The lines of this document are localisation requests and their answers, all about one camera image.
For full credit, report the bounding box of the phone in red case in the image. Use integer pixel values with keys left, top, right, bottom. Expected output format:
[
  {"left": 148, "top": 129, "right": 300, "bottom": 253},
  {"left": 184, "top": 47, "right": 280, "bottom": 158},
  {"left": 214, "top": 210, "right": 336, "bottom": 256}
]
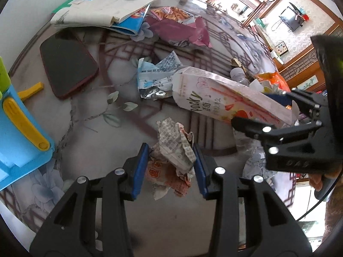
[{"left": 40, "top": 35, "right": 99, "bottom": 99}]

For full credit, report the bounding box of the pink biscuit stick box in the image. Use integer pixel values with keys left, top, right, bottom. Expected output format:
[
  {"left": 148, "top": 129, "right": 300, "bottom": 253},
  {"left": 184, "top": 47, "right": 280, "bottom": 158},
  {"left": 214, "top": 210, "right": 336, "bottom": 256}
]
[{"left": 171, "top": 66, "right": 295, "bottom": 127}]

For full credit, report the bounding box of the white printed plastic bag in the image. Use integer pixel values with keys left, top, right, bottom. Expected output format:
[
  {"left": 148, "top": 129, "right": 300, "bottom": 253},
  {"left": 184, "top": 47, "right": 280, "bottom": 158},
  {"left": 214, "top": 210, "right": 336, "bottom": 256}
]
[{"left": 233, "top": 128, "right": 279, "bottom": 179}]

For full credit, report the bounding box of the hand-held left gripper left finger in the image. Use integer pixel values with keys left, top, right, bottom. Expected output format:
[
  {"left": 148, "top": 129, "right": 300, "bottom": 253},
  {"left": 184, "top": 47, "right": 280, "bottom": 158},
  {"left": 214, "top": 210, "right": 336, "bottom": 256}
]
[{"left": 29, "top": 142, "right": 149, "bottom": 257}]

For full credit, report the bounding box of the orange snack bag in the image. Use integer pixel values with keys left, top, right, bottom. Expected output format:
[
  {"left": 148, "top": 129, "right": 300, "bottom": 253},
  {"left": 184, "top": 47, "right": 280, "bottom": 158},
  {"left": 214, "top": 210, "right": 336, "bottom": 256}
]
[{"left": 253, "top": 72, "right": 291, "bottom": 95}]

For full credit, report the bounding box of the person's right hand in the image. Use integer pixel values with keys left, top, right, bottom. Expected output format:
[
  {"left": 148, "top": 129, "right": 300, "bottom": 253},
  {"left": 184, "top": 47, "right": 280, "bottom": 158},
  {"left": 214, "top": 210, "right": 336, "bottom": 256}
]
[{"left": 309, "top": 170, "right": 339, "bottom": 193}]

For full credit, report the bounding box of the black cable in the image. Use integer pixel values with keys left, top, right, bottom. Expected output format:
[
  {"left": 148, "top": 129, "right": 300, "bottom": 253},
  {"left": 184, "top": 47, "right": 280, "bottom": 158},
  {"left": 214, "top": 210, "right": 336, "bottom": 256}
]
[{"left": 295, "top": 177, "right": 339, "bottom": 221}]

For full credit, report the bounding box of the blue white foil wrapper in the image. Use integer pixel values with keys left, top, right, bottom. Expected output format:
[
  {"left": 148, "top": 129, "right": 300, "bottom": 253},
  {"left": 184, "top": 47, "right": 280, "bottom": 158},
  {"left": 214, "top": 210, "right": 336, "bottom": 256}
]
[{"left": 137, "top": 51, "right": 183, "bottom": 101}]

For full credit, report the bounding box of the yellow plastic stick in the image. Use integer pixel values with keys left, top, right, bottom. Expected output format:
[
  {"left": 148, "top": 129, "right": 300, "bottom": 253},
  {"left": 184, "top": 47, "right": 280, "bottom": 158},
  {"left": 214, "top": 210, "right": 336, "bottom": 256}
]
[{"left": 17, "top": 82, "right": 44, "bottom": 102}]

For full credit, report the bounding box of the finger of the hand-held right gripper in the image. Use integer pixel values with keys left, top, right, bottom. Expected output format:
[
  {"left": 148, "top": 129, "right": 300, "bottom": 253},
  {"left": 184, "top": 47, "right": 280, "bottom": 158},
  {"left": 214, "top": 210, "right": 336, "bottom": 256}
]
[
  {"left": 231, "top": 116, "right": 322, "bottom": 150},
  {"left": 264, "top": 88, "right": 329, "bottom": 126}
]

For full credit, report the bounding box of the pink snack bag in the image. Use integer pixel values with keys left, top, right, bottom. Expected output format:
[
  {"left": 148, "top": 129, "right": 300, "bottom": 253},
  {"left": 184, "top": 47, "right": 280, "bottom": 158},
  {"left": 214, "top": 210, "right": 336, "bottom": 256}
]
[{"left": 146, "top": 7, "right": 212, "bottom": 48}]

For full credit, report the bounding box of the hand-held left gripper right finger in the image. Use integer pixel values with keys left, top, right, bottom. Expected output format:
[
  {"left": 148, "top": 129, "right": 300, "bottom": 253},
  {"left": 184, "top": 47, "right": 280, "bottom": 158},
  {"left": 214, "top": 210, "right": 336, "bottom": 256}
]
[{"left": 192, "top": 142, "right": 313, "bottom": 257}]

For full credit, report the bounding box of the framed geometric picture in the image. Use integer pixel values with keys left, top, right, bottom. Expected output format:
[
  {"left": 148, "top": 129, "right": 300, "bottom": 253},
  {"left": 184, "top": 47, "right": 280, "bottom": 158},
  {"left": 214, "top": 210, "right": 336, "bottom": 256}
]
[{"left": 273, "top": 41, "right": 289, "bottom": 57}]

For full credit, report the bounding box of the printed paper wrapper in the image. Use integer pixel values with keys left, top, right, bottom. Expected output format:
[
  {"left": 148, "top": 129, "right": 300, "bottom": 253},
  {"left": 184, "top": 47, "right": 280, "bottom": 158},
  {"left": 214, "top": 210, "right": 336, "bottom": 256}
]
[{"left": 145, "top": 117, "right": 197, "bottom": 200}]

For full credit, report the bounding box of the blue plastic toy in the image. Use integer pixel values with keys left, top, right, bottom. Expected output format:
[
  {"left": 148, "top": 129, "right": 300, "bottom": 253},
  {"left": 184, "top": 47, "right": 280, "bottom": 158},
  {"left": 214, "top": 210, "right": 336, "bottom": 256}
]
[{"left": 0, "top": 56, "right": 55, "bottom": 190}]

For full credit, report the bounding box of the wall mounted monitor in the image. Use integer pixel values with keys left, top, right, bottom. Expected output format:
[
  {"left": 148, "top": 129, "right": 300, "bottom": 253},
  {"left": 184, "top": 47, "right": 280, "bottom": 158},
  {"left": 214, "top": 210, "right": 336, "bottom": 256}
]
[{"left": 279, "top": 3, "right": 306, "bottom": 32}]

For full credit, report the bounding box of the clear plastic bottle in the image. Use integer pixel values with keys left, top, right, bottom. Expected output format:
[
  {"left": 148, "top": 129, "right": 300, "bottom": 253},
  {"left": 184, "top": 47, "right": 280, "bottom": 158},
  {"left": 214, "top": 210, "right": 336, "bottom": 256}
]
[{"left": 230, "top": 67, "right": 258, "bottom": 87}]

